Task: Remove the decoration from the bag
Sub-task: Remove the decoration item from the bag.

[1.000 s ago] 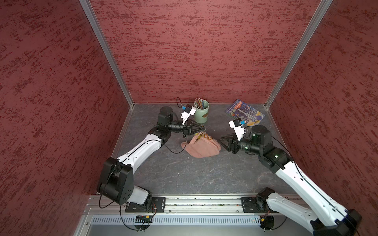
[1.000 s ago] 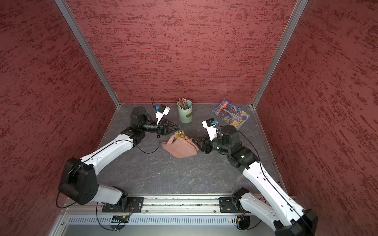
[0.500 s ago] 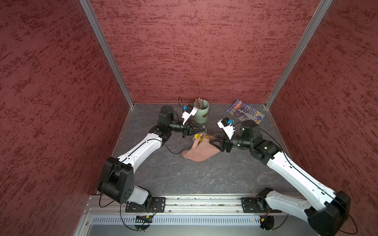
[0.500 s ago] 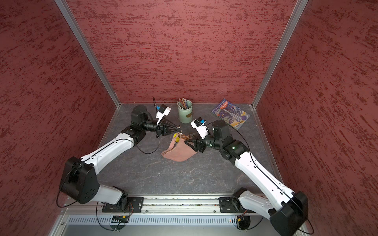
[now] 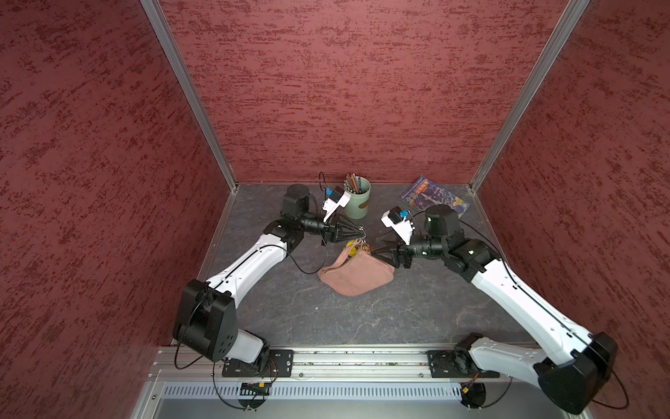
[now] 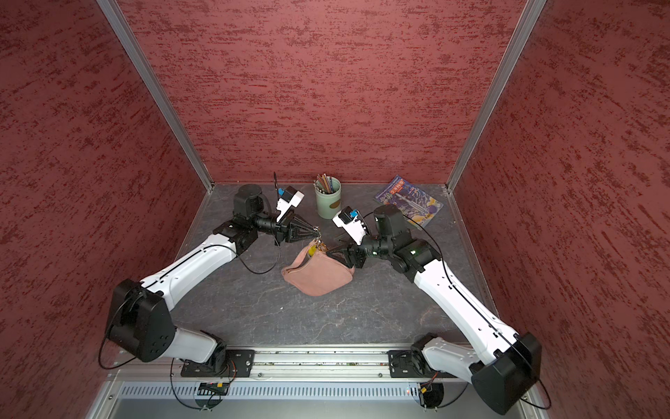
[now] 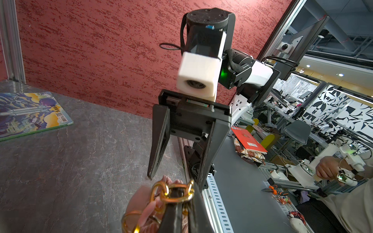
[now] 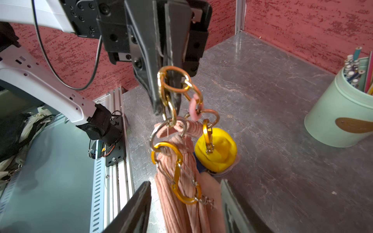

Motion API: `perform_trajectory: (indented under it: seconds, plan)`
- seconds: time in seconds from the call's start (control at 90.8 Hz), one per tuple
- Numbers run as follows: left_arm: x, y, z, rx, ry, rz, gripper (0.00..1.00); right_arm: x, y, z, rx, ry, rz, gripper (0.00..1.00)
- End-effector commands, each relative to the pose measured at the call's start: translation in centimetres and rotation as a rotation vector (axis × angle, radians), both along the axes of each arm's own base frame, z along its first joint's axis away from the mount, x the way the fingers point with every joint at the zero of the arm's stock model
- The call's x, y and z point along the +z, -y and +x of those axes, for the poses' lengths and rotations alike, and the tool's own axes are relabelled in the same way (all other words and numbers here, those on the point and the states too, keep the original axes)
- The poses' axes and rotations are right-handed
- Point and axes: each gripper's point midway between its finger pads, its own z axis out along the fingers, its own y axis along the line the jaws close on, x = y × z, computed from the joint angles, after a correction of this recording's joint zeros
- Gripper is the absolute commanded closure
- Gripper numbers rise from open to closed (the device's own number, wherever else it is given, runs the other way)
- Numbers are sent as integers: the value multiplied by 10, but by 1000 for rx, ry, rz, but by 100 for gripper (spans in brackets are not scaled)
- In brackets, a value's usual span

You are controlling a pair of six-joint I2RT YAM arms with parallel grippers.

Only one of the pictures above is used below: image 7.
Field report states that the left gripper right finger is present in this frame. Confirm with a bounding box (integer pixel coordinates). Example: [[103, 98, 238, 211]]
[[186, 182, 214, 233]]

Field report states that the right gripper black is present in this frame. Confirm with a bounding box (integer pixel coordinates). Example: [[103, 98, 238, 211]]
[[147, 89, 231, 190]]

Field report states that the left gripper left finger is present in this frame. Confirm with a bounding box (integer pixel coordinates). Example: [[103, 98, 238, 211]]
[[157, 187, 185, 233]]

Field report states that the gold chain keyring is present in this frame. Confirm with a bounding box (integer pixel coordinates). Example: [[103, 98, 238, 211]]
[[121, 175, 195, 233]]

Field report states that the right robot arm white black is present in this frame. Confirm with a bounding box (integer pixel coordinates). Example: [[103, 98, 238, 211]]
[[147, 8, 279, 187]]

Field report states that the operator hand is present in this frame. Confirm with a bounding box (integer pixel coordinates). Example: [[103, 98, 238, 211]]
[[316, 156, 351, 180]]

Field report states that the red booklet on desk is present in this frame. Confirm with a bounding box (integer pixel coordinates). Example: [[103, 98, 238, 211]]
[[231, 126, 268, 154]]

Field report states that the grey office chair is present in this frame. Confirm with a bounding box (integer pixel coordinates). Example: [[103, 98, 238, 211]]
[[283, 120, 311, 149]]

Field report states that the colourful comic book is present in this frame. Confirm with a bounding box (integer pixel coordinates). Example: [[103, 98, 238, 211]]
[[1, 92, 73, 141]]

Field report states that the aluminium front rail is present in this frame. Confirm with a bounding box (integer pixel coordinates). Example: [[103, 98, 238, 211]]
[[177, 136, 237, 233]]

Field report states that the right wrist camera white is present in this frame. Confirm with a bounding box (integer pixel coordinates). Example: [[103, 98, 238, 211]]
[[176, 52, 221, 102]]

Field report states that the right corner aluminium post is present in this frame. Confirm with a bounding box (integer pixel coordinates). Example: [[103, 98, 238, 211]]
[[257, 0, 307, 60]]

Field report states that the corner aluminium post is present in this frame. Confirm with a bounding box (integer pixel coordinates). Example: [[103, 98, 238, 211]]
[[257, 0, 307, 60], [1, 0, 26, 84]]

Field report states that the left corner aluminium post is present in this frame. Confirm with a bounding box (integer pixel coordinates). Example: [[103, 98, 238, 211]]
[[1, 0, 26, 84]]

